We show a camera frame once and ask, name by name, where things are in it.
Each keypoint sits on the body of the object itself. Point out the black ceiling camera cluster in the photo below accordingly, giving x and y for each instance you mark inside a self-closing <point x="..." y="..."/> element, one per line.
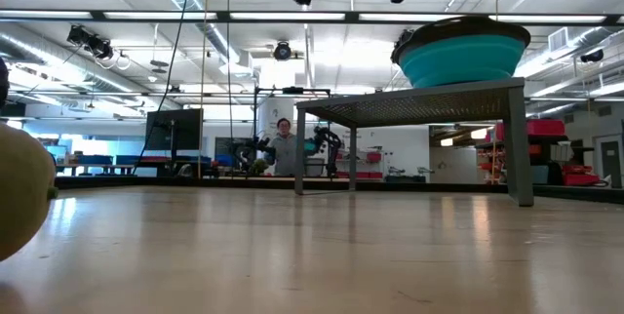
<point x="90" y="41"/>

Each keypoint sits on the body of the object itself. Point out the person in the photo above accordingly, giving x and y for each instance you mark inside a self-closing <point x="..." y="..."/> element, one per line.
<point x="284" y="150"/>

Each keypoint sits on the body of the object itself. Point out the background storage rack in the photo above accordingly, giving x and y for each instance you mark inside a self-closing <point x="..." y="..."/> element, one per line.
<point x="551" y="158"/>

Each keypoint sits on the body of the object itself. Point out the black overhead beam with lights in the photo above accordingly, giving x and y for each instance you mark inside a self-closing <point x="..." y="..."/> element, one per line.
<point x="348" y="16"/>

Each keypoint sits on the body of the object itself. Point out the red storage bin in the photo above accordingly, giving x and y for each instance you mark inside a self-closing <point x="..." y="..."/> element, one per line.
<point x="543" y="127"/>

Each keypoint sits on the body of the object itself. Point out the white round column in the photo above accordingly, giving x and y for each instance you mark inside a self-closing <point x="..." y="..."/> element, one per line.
<point x="275" y="106"/>

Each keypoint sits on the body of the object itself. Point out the round black ceiling device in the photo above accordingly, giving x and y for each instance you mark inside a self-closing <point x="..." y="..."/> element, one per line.
<point x="282" y="51"/>

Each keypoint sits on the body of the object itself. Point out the green brown kiwi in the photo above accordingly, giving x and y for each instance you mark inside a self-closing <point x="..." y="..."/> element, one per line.
<point x="19" y="192"/>

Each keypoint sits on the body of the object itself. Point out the black monitor on stand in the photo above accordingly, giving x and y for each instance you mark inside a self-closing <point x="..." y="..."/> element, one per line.
<point x="173" y="129"/>

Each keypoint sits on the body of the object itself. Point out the black table frame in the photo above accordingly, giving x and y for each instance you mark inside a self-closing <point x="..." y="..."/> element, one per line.
<point x="122" y="182"/>

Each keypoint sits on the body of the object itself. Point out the blue collapsible bowl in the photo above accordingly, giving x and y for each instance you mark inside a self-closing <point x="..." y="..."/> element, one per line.
<point x="463" y="60"/>

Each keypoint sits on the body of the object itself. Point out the grey perforated metal stand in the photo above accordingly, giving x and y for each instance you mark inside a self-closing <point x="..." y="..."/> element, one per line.
<point x="429" y="104"/>

